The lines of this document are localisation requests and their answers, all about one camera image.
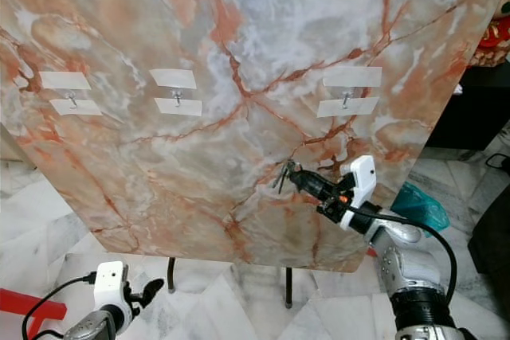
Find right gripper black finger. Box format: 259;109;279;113
292;177;329;204
288;165;334;191

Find small silver key bunch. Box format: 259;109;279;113
271;158;300;195

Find metal hook with white tape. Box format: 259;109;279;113
38;71;103;116
150;68;202;116
316;65;383;118

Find black metal board stand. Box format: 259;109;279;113
166;258;294;310

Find orange marble pattern board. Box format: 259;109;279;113
0;0;510;273

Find red plastic stool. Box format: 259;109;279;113
0;287;67;334

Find dark sofa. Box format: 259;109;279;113
469;199;510;277

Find red laughing Buddha statue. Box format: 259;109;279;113
477;15;510;68

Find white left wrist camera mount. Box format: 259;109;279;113
93;260;133;319

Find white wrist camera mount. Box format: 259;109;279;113
93;260;133;319
338;154;378;233

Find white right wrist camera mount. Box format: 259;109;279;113
338;154;378;233

